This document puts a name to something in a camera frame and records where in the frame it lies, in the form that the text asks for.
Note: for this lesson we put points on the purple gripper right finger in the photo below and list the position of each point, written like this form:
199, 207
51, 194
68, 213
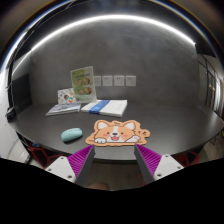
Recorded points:
153, 165

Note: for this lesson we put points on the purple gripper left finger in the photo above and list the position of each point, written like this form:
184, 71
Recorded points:
73, 168

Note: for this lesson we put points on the teal computer mouse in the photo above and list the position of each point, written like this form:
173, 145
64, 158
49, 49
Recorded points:
71, 134

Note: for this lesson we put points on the corgi dog mouse pad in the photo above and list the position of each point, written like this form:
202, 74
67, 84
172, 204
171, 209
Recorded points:
117, 133

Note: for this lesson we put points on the red chair left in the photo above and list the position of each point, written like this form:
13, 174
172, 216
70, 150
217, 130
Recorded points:
43, 156

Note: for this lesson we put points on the red chair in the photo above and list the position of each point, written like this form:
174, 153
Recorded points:
43, 156
187, 159

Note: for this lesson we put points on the red chair right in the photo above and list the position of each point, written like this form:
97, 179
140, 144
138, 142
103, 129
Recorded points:
187, 159

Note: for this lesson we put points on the white book with blue band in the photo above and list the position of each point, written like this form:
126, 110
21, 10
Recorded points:
106, 107

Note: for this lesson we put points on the small colourful standing card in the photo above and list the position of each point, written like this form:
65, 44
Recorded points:
66, 96

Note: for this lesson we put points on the green standing sign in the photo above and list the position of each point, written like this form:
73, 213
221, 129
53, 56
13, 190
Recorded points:
83, 85

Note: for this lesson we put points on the black monitor at left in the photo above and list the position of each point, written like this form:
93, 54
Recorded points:
19, 96

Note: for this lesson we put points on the wall socket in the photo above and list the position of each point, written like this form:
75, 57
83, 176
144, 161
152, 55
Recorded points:
131, 81
97, 81
107, 80
119, 80

